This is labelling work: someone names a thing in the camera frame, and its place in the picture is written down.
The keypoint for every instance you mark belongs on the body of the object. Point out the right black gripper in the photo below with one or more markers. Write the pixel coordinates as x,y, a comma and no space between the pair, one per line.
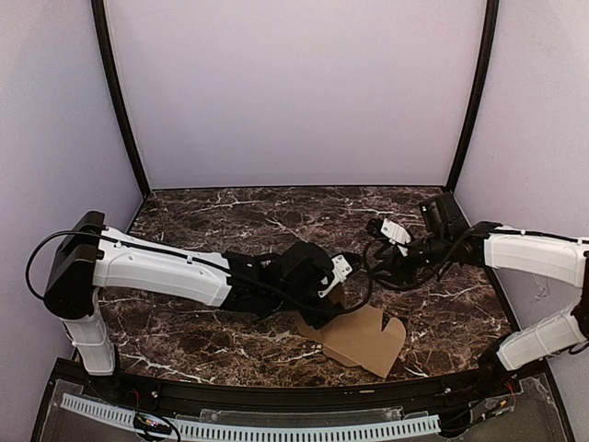
397,266

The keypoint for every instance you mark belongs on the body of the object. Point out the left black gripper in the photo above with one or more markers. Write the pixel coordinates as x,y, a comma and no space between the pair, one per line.
320,317

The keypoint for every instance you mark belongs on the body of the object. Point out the brown cardboard box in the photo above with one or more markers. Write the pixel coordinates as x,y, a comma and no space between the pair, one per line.
362,338

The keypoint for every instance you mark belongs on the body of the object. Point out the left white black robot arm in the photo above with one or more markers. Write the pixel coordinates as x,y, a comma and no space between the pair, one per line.
92,256

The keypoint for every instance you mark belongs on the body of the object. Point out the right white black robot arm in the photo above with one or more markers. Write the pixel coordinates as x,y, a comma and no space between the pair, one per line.
404,262

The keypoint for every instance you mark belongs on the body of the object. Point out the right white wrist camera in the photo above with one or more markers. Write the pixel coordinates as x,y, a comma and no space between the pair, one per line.
397,236

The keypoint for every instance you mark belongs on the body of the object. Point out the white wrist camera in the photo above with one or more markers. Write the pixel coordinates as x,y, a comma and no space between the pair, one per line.
342,268
397,236

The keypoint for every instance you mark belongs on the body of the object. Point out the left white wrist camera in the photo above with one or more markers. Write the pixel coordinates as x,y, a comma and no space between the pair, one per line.
342,268

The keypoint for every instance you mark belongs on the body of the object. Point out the black front rail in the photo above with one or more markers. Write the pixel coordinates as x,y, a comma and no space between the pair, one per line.
438,395

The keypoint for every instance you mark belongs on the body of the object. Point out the white slotted cable duct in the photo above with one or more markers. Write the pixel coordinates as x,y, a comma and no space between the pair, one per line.
230,426

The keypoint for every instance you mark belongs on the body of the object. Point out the right black frame post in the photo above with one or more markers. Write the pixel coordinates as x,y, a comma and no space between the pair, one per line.
475,97

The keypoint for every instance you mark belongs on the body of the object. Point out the black frame post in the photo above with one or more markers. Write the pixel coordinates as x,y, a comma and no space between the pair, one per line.
475,97
105,47

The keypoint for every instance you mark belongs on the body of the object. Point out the left black frame post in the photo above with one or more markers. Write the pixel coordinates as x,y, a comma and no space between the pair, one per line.
105,47

